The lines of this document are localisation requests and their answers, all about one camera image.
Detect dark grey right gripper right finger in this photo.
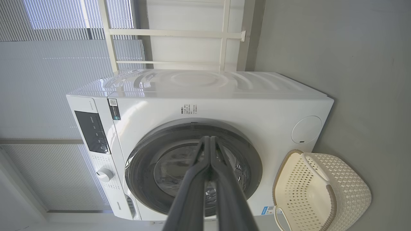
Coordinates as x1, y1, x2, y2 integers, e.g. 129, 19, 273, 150
210, 136, 259, 231

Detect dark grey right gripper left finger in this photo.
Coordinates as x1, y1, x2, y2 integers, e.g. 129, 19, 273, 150
162, 136, 211, 231

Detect round black glass washer door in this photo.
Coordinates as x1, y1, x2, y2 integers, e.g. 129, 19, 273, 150
125, 122, 263, 217

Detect cream perforated laundry basket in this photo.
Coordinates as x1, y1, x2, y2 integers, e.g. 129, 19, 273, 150
272, 150, 372, 231

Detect white front-load washing machine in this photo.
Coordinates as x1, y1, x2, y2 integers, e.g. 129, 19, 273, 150
66, 69, 334, 222

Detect blue energy label sticker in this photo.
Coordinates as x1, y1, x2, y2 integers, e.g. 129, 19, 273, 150
261, 205, 283, 215

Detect white washer control knob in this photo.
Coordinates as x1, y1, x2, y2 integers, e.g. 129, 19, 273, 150
96, 167, 114, 182

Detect black QR code sticker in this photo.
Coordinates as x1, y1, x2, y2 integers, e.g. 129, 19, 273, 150
108, 99, 121, 121

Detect white metal railing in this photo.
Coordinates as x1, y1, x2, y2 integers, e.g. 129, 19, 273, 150
98, 0, 246, 73

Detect white window blinds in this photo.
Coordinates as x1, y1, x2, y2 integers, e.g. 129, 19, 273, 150
0, 0, 146, 212

